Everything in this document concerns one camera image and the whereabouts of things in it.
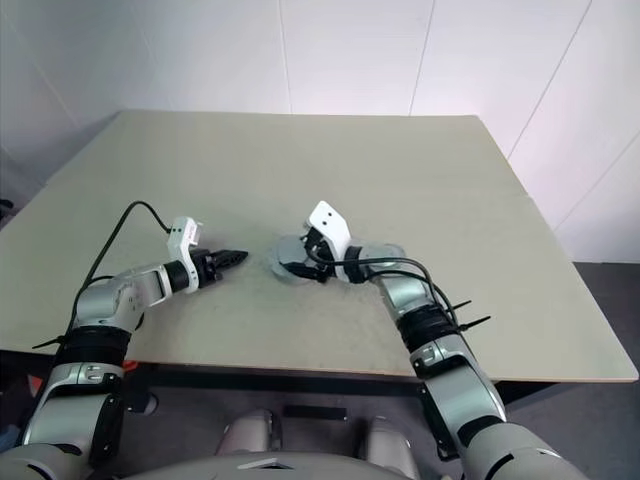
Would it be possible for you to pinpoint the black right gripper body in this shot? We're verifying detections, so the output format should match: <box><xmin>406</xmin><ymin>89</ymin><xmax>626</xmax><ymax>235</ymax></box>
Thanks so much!
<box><xmin>301</xmin><ymin>227</ymin><xmax>335</xmax><ymax>275</ymax></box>

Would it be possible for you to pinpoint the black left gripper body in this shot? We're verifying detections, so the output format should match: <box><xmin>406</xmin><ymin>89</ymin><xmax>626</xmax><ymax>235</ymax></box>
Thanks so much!
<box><xmin>192</xmin><ymin>250</ymin><xmax>224</xmax><ymax>290</ymax></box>

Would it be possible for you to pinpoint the grey metal gear disc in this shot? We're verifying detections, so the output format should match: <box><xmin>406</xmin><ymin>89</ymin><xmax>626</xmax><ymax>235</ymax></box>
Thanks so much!
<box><xmin>272</xmin><ymin>233</ymin><xmax>310</xmax><ymax>275</ymax></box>

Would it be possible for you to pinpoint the beige rounded shape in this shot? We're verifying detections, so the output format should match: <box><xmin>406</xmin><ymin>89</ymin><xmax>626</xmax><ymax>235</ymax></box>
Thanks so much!
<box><xmin>217</xmin><ymin>408</ymin><xmax>281</xmax><ymax>456</ymax></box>
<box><xmin>359</xmin><ymin>415</ymin><xmax>419</xmax><ymax>464</ymax></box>

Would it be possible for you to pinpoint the grey robot torso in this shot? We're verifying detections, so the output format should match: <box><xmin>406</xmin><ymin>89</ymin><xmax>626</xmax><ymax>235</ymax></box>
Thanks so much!
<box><xmin>124</xmin><ymin>449</ymin><xmax>466</xmax><ymax>480</ymax></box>

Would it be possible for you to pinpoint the blue jeans leg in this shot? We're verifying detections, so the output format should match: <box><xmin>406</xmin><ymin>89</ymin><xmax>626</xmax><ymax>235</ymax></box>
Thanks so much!
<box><xmin>0</xmin><ymin>422</ymin><xmax>24</xmax><ymax>454</ymax></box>

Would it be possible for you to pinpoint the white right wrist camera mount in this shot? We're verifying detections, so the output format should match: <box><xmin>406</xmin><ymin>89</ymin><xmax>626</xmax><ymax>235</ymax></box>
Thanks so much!
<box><xmin>306</xmin><ymin>200</ymin><xmax>352</xmax><ymax>280</ymax></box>

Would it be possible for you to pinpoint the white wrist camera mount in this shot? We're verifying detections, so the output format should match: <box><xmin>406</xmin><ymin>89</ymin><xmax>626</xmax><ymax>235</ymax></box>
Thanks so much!
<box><xmin>167</xmin><ymin>215</ymin><xmax>206</xmax><ymax>294</ymax></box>
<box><xmin>306</xmin><ymin>200</ymin><xmax>352</xmax><ymax>280</ymax></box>

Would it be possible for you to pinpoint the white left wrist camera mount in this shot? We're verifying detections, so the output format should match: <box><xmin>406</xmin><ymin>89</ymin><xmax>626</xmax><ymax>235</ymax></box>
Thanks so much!
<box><xmin>167</xmin><ymin>215</ymin><xmax>206</xmax><ymax>294</ymax></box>

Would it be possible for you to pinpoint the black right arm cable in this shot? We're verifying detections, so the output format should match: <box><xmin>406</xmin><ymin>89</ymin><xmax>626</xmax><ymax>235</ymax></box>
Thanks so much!
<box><xmin>305</xmin><ymin>239</ymin><xmax>464</xmax><ymax>326</ymax></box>

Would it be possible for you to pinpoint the black table frame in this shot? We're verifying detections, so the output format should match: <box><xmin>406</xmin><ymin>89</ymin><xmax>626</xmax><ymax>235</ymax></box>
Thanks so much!
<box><xmin>0</xmin><ymin>349</ymin><xmax>566</xmax><ymax>407</ymax></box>

